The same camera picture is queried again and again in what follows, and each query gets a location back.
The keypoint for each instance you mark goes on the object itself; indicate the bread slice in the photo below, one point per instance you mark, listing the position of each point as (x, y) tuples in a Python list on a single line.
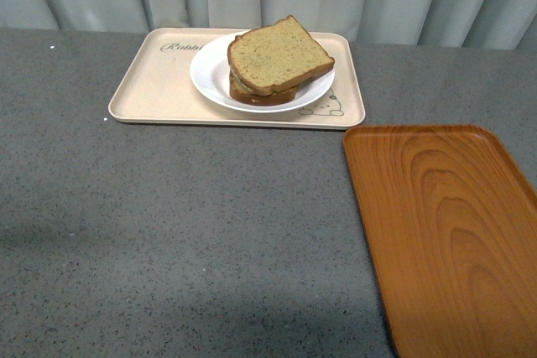
[(277, 57), (239, 92)]

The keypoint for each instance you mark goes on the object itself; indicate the white round plate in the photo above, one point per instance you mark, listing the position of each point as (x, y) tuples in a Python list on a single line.
[(209, 72)]

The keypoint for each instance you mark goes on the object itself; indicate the beige rabbit tray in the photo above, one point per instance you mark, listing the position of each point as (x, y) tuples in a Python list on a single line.
[(157, 87)]

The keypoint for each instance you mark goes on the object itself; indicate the brown wooden tray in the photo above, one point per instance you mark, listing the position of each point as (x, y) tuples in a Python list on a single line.
[(450, 222)]

